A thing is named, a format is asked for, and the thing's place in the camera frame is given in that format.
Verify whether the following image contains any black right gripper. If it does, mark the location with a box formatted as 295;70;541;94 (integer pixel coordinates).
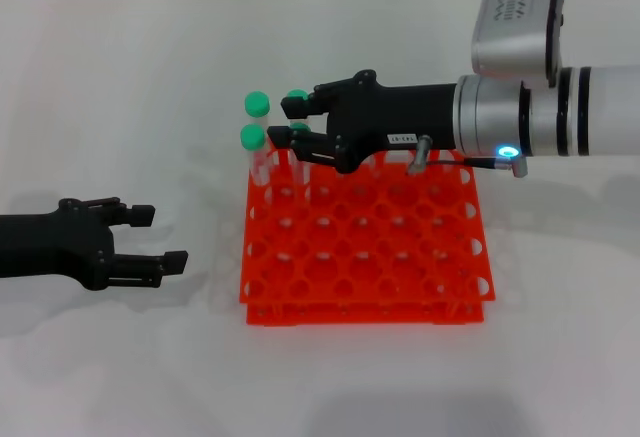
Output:
267;69;461;174

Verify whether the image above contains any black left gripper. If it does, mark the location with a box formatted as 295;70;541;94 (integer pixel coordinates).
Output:
0;198;190;292

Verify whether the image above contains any orange test tube rack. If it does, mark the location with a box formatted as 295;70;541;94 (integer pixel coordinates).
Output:
238;149;497;327

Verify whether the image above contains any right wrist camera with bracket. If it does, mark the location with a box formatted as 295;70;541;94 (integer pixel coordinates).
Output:
469;0;569;89

